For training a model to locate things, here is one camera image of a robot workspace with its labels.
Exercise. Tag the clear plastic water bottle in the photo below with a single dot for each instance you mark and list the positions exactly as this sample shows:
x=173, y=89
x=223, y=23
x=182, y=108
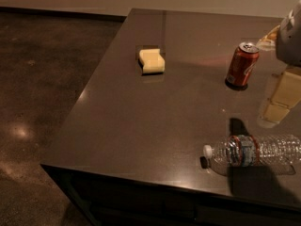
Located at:
x=251, y=151

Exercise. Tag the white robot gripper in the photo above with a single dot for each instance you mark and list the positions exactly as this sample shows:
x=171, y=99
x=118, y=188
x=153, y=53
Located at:
x=290, y=42

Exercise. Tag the red soda can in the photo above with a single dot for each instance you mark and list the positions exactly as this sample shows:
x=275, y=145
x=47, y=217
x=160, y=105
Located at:
x=243, y=61

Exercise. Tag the yellow sponge block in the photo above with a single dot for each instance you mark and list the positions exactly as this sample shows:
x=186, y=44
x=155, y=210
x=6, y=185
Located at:
x=152, y=61

